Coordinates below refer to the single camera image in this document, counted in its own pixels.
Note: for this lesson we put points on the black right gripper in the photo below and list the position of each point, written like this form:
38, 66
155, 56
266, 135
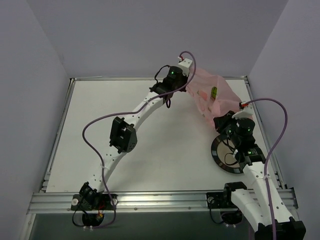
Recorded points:
220, 121

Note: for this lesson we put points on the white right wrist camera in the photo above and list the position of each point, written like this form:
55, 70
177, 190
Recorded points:
246, 110

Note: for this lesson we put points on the green fake fruit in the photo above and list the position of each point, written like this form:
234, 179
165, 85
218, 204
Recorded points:
213, 93

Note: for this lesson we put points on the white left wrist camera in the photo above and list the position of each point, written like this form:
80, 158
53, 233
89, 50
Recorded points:
185, 64

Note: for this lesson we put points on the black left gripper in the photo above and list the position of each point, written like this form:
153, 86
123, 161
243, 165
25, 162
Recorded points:
184, 81

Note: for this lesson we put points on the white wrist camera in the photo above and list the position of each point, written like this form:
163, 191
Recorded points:
185, 64
246, 110

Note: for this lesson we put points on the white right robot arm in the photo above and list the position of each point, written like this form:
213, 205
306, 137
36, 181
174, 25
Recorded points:
267, 214

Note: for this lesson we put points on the dark rimmed beige plate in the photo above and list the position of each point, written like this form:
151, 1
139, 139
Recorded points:
222, 151

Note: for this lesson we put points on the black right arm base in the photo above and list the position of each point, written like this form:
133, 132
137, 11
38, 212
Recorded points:
229, 213

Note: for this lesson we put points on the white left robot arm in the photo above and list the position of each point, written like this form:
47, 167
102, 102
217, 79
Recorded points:
123, 134

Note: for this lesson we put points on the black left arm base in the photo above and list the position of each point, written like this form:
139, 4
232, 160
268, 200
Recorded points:
88, 206

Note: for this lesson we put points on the pink floral plastic bag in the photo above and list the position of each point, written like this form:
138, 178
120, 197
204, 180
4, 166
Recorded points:
200, 88

